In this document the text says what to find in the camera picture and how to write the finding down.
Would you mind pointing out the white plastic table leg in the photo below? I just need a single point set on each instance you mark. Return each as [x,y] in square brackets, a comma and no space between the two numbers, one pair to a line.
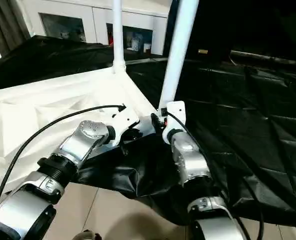
[178,50]
[118,35]

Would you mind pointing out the white plastic table top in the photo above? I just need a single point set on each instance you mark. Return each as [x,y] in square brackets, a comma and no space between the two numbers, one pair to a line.
[37,110]

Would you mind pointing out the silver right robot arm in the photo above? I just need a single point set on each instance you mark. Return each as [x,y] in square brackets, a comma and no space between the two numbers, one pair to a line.
[193,160]

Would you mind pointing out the white cup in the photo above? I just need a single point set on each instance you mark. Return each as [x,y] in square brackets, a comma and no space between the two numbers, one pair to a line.
[147,47]

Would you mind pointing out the small yellow label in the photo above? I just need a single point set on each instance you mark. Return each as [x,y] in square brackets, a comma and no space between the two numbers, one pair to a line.
[203,51]

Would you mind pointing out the black mat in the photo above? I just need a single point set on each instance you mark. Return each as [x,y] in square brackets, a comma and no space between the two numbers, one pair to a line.
[258,130]

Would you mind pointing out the black left robot foot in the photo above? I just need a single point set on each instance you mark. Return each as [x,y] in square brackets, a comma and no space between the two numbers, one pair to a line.
[86,235]

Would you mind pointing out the white cabinet with glass doors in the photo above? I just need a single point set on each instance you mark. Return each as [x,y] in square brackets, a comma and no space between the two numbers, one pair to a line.
[87,17]

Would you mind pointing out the grey window curtain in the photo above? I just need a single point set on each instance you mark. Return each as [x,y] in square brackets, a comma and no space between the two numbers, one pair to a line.
[5,25]

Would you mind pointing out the grey metal rail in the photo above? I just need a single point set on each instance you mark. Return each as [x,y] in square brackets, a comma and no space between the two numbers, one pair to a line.
[268,57]

